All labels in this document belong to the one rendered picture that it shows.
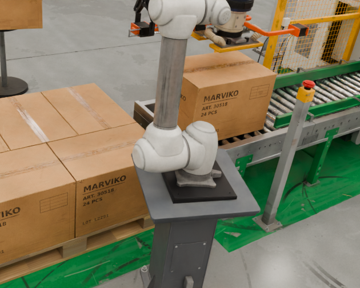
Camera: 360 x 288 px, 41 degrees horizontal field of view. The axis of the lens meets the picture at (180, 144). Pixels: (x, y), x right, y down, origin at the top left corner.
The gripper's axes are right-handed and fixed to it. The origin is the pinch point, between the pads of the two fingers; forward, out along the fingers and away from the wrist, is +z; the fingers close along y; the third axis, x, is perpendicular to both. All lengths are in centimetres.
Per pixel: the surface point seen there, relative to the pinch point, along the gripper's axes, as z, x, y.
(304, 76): 64, -172, 23
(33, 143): 70, 51, 24
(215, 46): 11.2, -42.8, -8.0
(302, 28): -2, -89, -28
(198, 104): 41, -30, -17
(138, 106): 65, -22, 31
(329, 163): 125, -181, -19
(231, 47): 11, -52, -12
